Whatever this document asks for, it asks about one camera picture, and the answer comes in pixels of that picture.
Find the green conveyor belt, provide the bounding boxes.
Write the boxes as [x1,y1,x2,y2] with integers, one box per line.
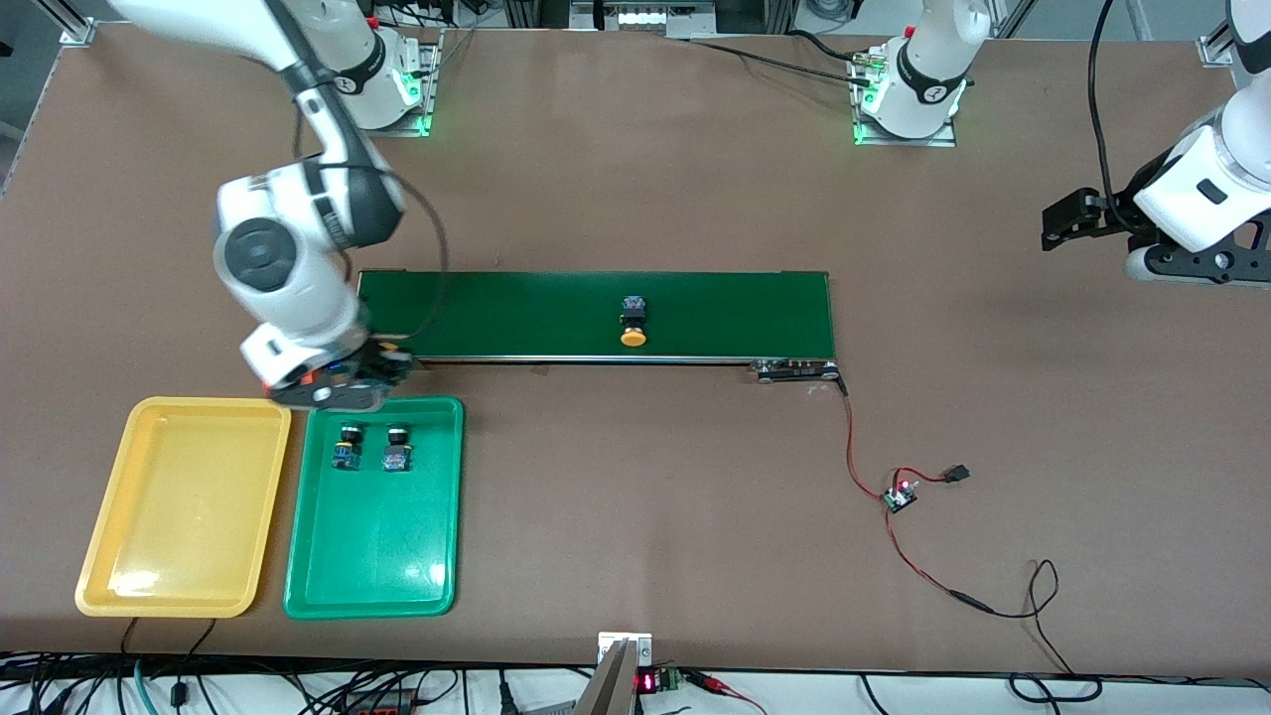
[353,268,846,384]

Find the green plastic tray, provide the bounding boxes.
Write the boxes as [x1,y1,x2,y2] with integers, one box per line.
[283,395,466,621]

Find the red lead with black connector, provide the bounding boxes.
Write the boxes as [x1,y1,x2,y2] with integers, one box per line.
[894,463,971,490]

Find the yellow plastic tray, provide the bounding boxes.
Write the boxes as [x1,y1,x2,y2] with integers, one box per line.
[75,396,293,619]

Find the white lit equipment box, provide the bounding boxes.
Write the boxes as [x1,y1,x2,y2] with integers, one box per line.
[569,0,718,41]

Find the red clip lead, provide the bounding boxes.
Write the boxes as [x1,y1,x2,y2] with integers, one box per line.
[685,670,768,715]

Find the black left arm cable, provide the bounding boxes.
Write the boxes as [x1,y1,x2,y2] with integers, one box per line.
[1087,0,1133,224]

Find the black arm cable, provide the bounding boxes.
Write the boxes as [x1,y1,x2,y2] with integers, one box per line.
[1087,0,1133,224]
[288,60,450,344]

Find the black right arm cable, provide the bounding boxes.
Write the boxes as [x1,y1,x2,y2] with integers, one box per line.
[288,60,450,344]

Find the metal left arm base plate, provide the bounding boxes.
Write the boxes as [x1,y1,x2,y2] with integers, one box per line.
[852,50,959,148]

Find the aluminium frame profile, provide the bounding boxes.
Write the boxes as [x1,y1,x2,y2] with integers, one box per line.
[1197,0,1271,69]
[35,0,95,46]

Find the red black motor wire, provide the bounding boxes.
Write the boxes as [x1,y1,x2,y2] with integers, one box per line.
[837,375,895,500]

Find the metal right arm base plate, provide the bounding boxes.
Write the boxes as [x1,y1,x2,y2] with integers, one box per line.
[328,28,445,138]

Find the black base power cable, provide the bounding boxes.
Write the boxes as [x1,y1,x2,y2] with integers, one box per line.
[685,28,880,88]

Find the silver mounting bracket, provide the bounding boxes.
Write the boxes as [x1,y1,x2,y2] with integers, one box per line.
[597,632,653,668]

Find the grey metal camera arm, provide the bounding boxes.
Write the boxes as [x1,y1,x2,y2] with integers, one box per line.
[571,639,638,715]

